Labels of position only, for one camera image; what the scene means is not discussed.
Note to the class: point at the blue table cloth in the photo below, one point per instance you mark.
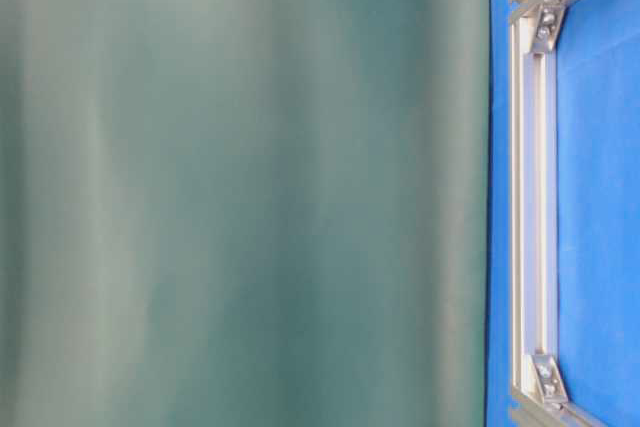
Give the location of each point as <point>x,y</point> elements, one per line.
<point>598,161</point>

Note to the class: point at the silver aluminium extrusion frame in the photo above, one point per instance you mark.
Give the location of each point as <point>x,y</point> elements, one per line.
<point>536,382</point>

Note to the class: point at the green backdrop curtain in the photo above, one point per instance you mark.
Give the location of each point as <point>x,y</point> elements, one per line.
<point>244,212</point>

